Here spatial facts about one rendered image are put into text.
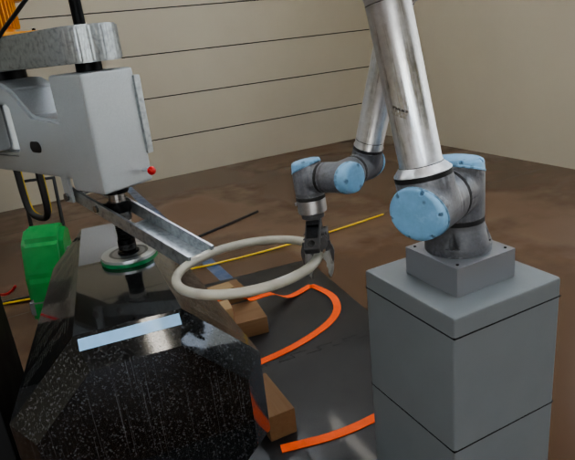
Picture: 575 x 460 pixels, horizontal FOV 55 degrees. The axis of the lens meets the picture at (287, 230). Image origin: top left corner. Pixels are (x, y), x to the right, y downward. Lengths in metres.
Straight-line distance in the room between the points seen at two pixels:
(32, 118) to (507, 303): 1.81
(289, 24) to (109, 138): 5.84
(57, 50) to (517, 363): 1.75
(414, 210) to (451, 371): 0.45
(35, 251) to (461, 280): 2.80
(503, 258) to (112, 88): 1.39
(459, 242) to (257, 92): 6.09
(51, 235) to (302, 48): 4.95
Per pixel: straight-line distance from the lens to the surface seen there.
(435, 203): 1.38
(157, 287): 1.96
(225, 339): 1.85
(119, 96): 2.09
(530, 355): 1.78
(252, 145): 7.53
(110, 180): 2.07
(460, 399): 1.64
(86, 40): 2.02
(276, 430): 2.39
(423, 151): 1.41
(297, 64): 7.75
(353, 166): 1.57
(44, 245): 3.74
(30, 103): 2.43
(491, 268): 1.65
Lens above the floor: 1.58
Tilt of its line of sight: 20 degrees down
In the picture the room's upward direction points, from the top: 6 degrees counter-clockwise
